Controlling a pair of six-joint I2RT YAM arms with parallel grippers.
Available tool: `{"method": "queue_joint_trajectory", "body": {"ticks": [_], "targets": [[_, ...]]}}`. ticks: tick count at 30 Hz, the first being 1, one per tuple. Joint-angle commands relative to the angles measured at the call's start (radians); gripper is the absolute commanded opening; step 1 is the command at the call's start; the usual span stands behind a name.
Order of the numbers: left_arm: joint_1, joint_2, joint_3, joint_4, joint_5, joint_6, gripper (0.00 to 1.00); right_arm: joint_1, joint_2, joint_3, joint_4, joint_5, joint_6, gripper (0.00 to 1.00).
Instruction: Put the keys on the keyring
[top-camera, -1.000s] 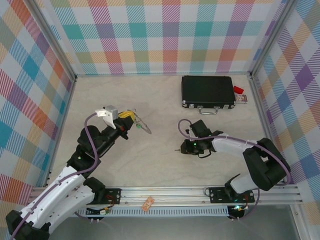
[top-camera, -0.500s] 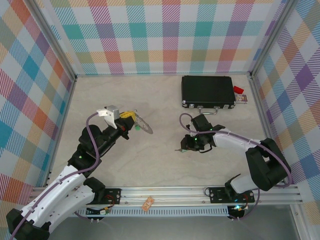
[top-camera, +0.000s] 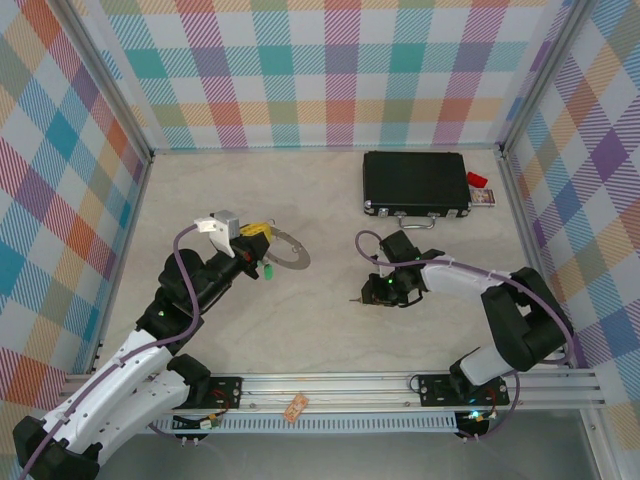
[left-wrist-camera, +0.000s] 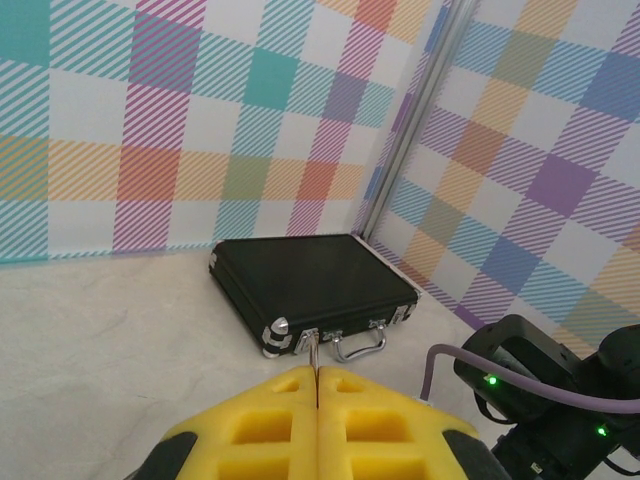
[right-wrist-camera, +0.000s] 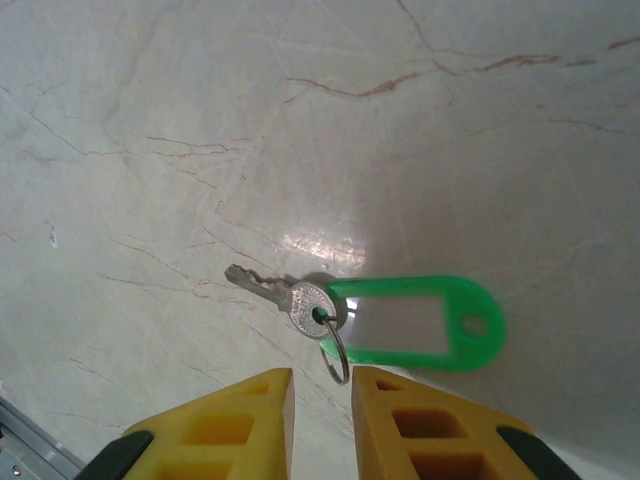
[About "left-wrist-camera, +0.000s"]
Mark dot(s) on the aluminium frame post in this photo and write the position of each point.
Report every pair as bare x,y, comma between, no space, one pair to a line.
425,85

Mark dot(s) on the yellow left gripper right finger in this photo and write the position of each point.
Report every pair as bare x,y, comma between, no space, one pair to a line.
390,435

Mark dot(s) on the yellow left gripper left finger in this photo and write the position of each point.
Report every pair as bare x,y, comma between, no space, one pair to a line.
250,435

